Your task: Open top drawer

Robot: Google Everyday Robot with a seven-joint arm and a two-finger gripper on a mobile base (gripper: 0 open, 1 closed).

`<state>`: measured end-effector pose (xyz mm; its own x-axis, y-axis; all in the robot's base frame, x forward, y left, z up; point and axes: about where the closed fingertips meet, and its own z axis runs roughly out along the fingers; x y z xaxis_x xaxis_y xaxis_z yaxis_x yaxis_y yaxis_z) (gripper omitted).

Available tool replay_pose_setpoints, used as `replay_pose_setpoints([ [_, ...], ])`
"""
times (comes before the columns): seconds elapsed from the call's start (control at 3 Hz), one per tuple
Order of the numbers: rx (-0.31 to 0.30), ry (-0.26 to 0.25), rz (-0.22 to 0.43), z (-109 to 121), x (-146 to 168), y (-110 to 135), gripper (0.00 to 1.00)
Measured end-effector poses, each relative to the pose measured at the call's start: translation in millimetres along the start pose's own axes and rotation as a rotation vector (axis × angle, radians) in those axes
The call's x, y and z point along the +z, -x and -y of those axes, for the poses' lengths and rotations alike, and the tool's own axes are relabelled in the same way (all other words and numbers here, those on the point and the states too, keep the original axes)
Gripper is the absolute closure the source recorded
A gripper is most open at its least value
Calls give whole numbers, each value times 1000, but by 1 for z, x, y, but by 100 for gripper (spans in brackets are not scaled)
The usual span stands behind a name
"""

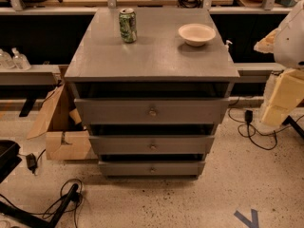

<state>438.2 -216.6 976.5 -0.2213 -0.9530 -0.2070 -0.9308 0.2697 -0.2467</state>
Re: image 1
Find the clear sanitizer bottle left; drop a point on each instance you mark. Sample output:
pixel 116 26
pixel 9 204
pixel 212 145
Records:
pixel 6 60

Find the grey drawer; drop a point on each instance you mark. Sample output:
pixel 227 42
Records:
pixel 129 111
pixel 153 168
pixel 103 145

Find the black power adapter right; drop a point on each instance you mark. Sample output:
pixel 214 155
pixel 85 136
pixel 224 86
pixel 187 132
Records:
pixel 248 116

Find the black metal stand base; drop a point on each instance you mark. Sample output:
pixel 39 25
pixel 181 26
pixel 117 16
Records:
pixel 34 222

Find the black power adapter left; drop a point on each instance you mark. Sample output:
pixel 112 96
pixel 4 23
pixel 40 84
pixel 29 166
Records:
pixel 31 162

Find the clear sanitizer bottle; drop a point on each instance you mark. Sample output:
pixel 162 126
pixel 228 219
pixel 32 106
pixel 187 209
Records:
pixel 6 60
pixel 20 60

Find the clear sanitizer bottle right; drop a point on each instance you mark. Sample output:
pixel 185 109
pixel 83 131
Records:
pixel 20 60

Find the grey middle drawer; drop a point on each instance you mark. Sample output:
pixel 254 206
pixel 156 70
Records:
pixel 103 145

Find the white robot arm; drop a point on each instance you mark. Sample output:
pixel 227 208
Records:
pixel 289 41

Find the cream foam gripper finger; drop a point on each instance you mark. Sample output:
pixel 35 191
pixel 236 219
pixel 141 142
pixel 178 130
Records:
pixel 283 93

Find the grey wooden drawer cabinet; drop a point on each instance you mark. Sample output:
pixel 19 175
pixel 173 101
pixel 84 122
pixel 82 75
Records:
pixel 158 66

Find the grey bottom drawer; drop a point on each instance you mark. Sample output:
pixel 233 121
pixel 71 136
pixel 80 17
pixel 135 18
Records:
pixel 153 168

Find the grey top drawer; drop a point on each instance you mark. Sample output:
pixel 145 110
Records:
pixel 129 111

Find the open cardboard box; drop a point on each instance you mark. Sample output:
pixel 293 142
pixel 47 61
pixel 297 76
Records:
pixel 58 120

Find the green soda can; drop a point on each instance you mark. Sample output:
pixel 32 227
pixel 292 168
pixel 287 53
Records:
pixel 128 28

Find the black power adapter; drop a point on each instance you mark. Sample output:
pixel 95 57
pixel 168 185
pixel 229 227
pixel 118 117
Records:
pixel 248 116
pixel 31 162

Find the black bin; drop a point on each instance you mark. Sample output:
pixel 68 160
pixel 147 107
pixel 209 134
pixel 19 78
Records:
pixel 9 158

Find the small white pump bottle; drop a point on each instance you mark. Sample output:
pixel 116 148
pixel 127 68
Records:
pixel 228 44

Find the white paper bowl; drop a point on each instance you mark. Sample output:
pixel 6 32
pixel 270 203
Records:
pixel 196 35

